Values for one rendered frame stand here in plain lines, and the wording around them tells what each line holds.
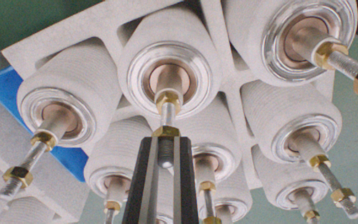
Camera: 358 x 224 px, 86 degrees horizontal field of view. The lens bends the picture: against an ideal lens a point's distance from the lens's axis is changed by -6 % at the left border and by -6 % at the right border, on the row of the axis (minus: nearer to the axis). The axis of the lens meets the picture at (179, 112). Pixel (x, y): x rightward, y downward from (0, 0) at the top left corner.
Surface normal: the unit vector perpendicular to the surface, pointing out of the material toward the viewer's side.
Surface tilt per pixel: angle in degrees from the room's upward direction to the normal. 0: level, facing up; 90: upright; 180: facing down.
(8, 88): 88
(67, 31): 0
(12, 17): 0
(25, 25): 0
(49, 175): 90
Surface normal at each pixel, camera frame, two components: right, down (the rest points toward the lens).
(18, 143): 0.94, -0.27
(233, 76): 0.01, 0.58
